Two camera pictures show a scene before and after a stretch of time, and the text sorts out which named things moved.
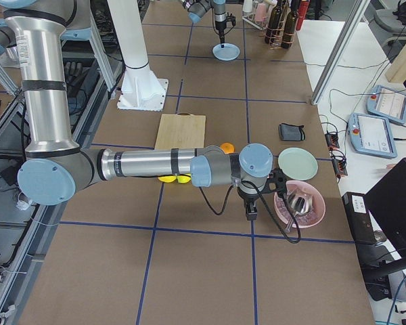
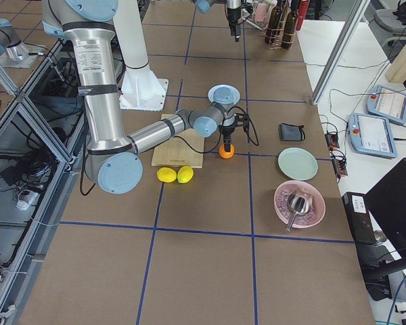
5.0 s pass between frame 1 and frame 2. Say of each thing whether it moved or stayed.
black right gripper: moved
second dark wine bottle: stayed
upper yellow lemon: stayed
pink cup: stayed
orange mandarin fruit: stayed
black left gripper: moved
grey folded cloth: stayed
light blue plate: moved
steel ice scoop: stayed
